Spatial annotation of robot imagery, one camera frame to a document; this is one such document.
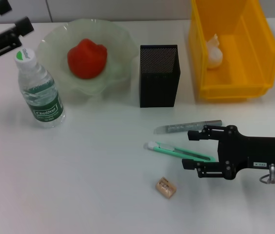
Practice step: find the beige eraser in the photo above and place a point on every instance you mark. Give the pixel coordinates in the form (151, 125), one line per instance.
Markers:
(166, 188)

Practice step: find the black mesh pen holder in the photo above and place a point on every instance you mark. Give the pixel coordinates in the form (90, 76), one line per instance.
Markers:
(159, 85)

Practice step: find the green glass fruit plate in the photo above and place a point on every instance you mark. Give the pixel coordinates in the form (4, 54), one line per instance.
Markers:
(52, 48)

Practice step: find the yellow plastic bin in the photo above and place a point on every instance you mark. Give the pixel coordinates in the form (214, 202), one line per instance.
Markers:
(249, 61)

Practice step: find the clear water bottle green label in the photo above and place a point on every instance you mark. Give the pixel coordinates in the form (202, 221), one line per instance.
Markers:
(42, 97)

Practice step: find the green utility knife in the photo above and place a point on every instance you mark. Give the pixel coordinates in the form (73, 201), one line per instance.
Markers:
(171, 150)

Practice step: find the red pepper toy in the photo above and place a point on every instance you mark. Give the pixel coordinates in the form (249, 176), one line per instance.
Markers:
(86, 59)

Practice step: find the silver glitter pen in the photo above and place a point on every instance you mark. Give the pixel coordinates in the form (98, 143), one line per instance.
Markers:
(181, 127)

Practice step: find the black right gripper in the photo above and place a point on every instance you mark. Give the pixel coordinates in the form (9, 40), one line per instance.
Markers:
(257, 152)

